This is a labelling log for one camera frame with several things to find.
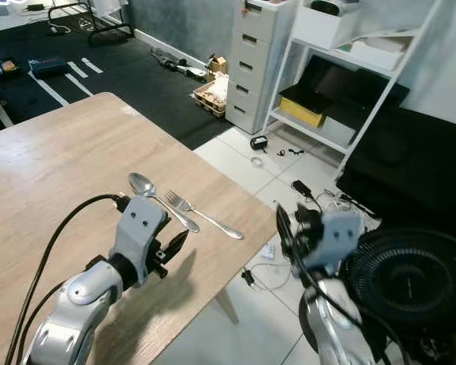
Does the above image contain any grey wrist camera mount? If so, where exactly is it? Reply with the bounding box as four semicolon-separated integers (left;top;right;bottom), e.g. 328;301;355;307
308;211;363;272
110;195;170;286

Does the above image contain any white metal shelf rack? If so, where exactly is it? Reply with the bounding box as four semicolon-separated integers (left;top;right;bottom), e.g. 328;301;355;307
262;0;446;157

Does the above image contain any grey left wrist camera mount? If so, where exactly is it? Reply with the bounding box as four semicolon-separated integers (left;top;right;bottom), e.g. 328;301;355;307
110;195;170;286

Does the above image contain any black round fan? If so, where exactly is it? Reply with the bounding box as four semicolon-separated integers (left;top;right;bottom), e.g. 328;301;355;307
340;227;456;341

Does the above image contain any metal fork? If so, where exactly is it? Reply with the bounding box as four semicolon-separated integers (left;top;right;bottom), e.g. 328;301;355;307
164;190;245;241

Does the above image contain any black grey floor tool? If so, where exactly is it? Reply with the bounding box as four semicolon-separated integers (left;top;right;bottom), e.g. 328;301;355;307
150;48;214;81

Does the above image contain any wooden table leg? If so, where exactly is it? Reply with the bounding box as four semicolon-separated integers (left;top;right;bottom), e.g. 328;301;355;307
212;285;241;325

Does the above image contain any white storage box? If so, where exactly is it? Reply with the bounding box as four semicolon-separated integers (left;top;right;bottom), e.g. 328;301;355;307
293;2;359;51

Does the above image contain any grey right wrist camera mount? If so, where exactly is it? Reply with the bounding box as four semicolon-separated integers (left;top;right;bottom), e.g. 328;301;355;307
308;211;363;272

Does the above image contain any white drawer cabinet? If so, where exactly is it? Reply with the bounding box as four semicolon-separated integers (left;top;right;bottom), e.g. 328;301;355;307
226;0;299;136

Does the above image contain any black metal rack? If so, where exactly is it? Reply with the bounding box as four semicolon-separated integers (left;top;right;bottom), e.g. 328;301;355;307
46;0;136;47

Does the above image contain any white power strip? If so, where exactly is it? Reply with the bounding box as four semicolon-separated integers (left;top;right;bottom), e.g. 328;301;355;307
258;241;279;262

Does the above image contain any small black device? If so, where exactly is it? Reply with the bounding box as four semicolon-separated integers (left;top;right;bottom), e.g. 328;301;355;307
250;135;270;152

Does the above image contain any black open case yellow trim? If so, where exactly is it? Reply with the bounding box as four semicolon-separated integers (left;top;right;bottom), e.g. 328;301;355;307
279;55;411;150

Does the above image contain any blue flat box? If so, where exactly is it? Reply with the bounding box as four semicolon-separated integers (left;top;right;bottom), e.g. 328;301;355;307
28;57;71;80

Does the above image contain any black power adapter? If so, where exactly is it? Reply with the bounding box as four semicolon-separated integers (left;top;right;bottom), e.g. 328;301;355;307
290;179;315;201

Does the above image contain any small cardboard box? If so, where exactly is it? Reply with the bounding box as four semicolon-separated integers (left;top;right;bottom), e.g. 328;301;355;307
207;55;230;75

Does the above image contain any metal spoon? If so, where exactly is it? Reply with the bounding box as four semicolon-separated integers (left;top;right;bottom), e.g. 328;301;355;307
128;173;201;233

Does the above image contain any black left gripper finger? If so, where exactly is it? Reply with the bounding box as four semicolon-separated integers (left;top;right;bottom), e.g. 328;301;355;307
166;230;191;264

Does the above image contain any large black bag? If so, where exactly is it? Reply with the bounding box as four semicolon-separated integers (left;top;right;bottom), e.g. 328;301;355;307
336;106;456;240

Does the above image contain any flat white box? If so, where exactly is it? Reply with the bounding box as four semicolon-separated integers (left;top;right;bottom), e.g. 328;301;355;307
350;36;413;74

